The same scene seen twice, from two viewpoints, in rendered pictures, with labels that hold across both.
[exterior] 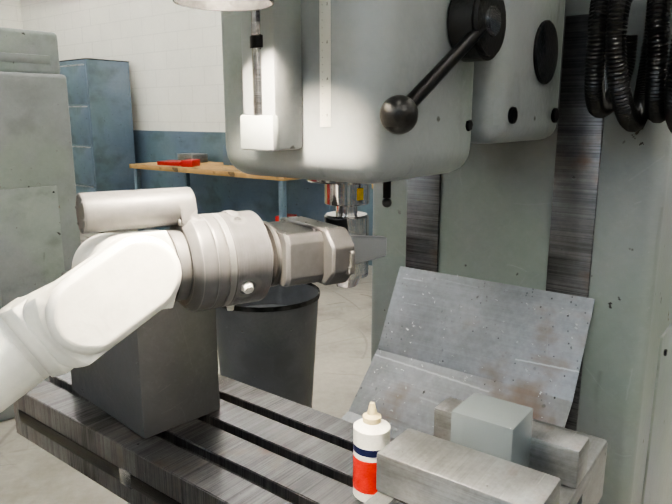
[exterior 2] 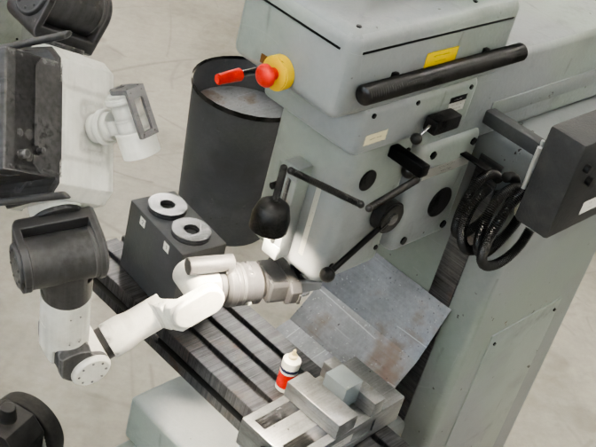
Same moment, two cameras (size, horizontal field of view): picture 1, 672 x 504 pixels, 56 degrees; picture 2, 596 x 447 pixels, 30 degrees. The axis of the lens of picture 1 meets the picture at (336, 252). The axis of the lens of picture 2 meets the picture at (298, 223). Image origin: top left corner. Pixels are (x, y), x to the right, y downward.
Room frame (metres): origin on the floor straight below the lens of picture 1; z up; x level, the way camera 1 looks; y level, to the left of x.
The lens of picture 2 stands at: (-1.20, 0.06, 2.58)
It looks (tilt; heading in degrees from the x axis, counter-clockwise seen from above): 33 degrees down; 359
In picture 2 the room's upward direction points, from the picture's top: 16 degrees clockwise
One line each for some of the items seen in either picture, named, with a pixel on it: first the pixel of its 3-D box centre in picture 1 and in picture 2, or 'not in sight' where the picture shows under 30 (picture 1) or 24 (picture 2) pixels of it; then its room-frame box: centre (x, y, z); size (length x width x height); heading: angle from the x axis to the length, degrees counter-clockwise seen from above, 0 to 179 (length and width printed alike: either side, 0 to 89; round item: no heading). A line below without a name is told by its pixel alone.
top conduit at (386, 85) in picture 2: not in sight; (446, 71); (0.59, -0.15, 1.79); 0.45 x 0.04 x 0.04; 142
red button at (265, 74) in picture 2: not in sight; (268, 74); (0.45, 0.14, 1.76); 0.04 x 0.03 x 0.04; 52
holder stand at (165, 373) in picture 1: (138, 335); (172, 251); (0.86, 0.28, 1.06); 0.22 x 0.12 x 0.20; 46
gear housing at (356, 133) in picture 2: not in sight; (372, 85); (0.68, -0.04, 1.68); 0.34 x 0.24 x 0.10; 142
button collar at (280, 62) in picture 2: not in sight; (278, 72); (0.47, 0.13, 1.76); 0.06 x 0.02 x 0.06; 52
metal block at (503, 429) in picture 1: (491, 438); (341, 387); (0.54, -0.15, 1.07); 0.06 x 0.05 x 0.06; 54
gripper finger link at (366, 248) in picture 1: (362, 249); (308, 286); (0.62, -0.03, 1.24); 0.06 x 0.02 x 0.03; 123
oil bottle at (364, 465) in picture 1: (371, 448); (289, 368); (0.62, -0.04, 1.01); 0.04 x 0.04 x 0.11
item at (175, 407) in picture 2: not in sight; (260, 420); (0.65, -0.01, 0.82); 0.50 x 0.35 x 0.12; 142
